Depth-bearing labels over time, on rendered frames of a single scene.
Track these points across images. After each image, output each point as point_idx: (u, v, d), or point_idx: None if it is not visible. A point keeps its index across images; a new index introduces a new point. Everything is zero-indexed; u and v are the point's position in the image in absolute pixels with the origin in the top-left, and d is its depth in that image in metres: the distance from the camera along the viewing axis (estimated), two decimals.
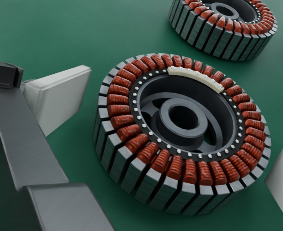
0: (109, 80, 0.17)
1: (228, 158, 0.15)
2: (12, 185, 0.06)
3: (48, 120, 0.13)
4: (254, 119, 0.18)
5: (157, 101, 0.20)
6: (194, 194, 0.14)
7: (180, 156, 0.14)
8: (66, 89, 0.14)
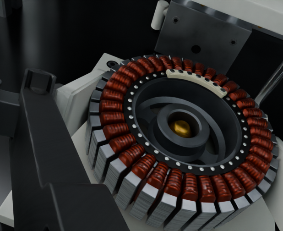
0: (102, 84, 0.16)
1: (232, 170, 0.14)
2: (37, 183, 0.06)
3: (73, 123, 0.14)
4: (260, 126, 0.17)
5: (155, 107, 0.19)
6: (195, 212, 0.12)
7: (180, 170, 0.13)
8: (88, 93, 0.14)
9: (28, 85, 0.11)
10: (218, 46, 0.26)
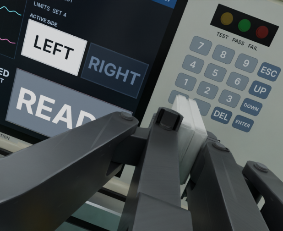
0: None
1: None
2: (135, 194, 0.07)
3: None
4: None
5: None
6: None
7: None
8: None
9: (159, 121, 0.13)
10: None
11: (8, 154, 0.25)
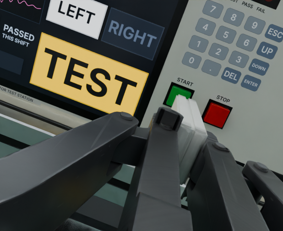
0: None
1: None
2: (135, 194, 0.07)
3: None
4: None
5: None
6: None
7: None
8: None
9: (159, 121, 0.13)
10: None
11: (32, 115, 0.27)
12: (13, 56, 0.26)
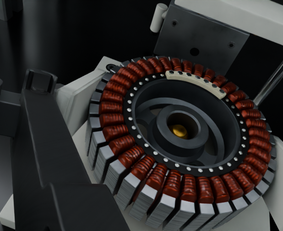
0: (102, 85, 0.16)
1: (231, 172, 0.14)
2: (38, 183, 0.06)
3: (73, 123, 0.14)
4: (259, 127, 0.17)
5: (155, 107, 0.19)
6: (193, 213, 0.12)
7: (178, 172, 0.13)
8: (89, 93, 0.15)
9: (29, 85, 0.11)
10: (216, 49, 0.26)
11: None
12: None
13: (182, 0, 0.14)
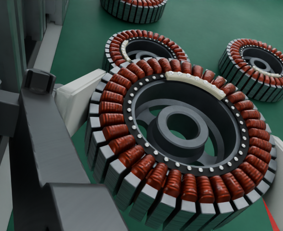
0: (101, 86, 0.16)
1: (231, 172, 0.14)
2: (37, 183, 0.06)
3: (73, 123, 0.14)
4: (258, 128, 0.17)
5: (154, 109, 0.19)
6: (194, 212, 0.12)
7: (179, 171, 0.13)
8: (88, 93, 0.14)
9: (28, 85, 0.11)
10: None
11: None
12: None
13: None
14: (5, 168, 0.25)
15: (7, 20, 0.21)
